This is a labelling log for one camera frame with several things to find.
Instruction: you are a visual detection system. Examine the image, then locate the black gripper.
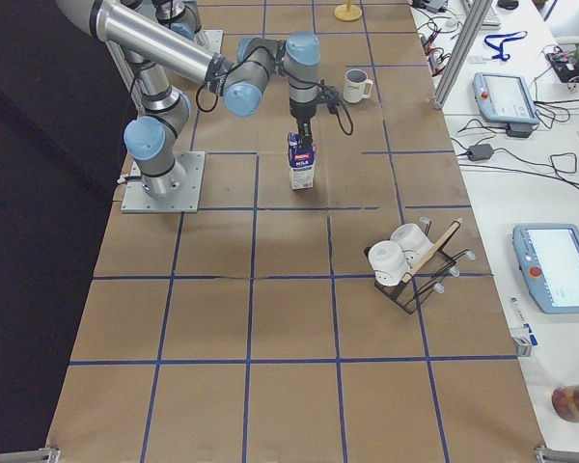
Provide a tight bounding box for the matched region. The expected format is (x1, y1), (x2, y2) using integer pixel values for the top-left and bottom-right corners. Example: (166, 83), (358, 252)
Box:
(289, 86), (340, 149)

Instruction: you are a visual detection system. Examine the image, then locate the blue white milk carton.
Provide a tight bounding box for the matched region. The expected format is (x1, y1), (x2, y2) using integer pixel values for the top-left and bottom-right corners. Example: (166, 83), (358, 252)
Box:
(287, 132), (317, 190)

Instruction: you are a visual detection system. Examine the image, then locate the white mug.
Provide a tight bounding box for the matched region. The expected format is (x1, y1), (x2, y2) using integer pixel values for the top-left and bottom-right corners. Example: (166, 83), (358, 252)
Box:
(343, 68), (373, 104)

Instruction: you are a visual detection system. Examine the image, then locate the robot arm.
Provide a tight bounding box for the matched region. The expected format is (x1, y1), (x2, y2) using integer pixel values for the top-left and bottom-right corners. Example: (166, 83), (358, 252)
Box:
(57, 1), (342, 199)
(116, 1), (211, 74)

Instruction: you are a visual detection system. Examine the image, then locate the white cup rear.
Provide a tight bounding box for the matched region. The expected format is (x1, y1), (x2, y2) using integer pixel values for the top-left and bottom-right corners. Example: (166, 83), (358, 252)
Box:
(390, 223), (433, 267)

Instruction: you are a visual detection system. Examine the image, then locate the white cup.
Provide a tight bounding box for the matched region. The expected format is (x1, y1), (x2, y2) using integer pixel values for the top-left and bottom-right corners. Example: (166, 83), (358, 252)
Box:
(368, 240), (410, 286)
(390, 223), (433, 267)

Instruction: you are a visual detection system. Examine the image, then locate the white cup front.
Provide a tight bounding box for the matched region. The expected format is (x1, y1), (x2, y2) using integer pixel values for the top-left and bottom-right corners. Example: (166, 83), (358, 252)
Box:
(368, 240), (410, 286)

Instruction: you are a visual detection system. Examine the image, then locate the wooden mug tree stand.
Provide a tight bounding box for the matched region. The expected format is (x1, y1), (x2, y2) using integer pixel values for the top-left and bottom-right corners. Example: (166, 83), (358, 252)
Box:
(333, 0), (363, 22)

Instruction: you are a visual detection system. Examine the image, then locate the wooden stick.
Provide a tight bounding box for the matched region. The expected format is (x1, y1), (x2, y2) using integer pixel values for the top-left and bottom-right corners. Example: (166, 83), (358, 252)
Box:
(401, 218), (463, 284)

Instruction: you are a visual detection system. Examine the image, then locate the black power adapter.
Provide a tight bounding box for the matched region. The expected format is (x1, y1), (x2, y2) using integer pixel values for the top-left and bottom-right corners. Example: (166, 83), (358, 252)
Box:
(466, 143), (494, 162)

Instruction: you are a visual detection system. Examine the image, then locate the grey usb hub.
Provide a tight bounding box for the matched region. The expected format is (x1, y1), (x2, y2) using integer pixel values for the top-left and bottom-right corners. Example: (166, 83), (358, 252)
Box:
(419, 0), (448, 13)

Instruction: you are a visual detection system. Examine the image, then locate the far teach pendant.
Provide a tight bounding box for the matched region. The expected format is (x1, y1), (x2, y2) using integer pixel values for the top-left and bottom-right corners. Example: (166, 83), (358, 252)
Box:
(472, 72), (539, 125)

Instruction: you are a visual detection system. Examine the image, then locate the teach pendant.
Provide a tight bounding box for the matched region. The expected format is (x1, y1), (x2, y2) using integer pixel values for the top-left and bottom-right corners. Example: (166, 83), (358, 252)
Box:
(512, 223), (579, 314)
(472, 72), (539, 125)

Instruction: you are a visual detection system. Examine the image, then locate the near teach pendant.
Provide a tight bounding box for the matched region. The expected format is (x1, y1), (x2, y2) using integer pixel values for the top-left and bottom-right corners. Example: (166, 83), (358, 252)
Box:
(512, 223), (579, 314)

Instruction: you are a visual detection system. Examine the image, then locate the small blue white box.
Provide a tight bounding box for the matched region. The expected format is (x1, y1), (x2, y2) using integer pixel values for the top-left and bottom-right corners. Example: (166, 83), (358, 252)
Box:
(509, 297), (538, 358)

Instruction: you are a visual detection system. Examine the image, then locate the brown patterned jar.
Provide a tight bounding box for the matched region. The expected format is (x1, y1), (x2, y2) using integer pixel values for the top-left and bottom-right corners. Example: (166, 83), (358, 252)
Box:
(551, 384), (579, 422)

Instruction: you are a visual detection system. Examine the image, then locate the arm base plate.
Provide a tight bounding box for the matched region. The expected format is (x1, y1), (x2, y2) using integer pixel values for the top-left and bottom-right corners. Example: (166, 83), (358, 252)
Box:
(121, 151), (206, 213)
(195, 29), (223, 54)

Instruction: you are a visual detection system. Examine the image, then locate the black wire cup rack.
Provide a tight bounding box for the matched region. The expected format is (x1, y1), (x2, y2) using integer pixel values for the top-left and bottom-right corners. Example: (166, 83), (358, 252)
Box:
(364, 217), (476, 314)

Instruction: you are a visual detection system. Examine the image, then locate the blue lanyard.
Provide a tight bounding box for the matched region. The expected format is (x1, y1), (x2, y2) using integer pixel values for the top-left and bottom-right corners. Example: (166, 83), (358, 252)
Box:
(484, 30), (529, 63)

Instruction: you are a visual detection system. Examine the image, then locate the aluminium frame post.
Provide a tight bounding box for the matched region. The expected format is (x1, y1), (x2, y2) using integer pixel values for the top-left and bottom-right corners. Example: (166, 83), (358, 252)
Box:
(432, 0), (491, 110)

